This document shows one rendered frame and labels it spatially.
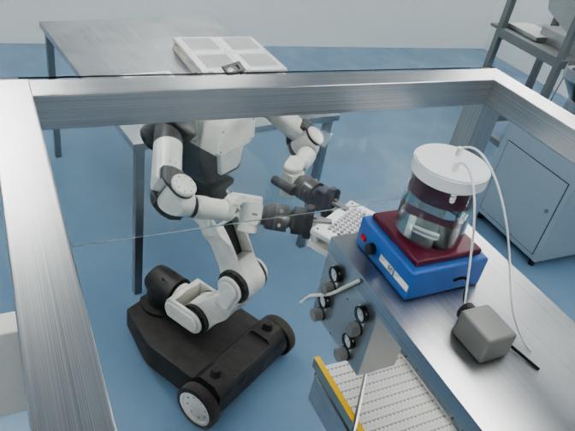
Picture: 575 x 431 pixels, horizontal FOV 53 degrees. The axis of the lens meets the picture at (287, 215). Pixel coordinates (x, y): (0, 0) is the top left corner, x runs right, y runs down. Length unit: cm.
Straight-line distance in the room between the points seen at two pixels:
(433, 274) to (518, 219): 280
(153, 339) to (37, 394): 213
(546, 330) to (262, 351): 153
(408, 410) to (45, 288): 118
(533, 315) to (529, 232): 263
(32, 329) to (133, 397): 210
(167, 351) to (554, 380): 174
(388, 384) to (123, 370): 142
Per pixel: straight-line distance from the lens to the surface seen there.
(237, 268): 221
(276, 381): 274
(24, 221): 68
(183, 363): 254
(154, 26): 386
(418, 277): 118
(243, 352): 257
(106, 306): 301
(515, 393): 114
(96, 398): 50
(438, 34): 763
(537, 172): 384
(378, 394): 161
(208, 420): 246
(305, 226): 182
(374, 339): 127
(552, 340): 128
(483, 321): 115
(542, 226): 386
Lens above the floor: 212
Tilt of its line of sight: 35 degrees down
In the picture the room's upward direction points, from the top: 11 degrees clockwise
